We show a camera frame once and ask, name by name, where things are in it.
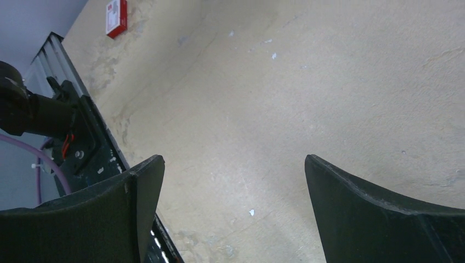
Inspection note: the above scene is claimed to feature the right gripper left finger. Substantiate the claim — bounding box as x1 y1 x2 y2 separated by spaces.
1 155 165 262

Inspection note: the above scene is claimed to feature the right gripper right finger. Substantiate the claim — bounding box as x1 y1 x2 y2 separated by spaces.
305 155 464 262

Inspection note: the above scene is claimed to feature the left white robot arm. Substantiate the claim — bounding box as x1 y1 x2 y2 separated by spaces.
1 61 76 138

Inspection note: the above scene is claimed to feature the small red white tag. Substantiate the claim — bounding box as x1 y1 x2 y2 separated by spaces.
105 0 128 39

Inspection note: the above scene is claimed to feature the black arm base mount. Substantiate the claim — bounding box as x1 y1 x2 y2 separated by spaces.
47 77 182 262

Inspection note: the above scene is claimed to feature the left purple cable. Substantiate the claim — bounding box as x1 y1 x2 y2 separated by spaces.
0 133 72 206

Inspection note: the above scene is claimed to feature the aluminium frame rail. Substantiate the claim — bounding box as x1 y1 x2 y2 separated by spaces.
23 32 89 98

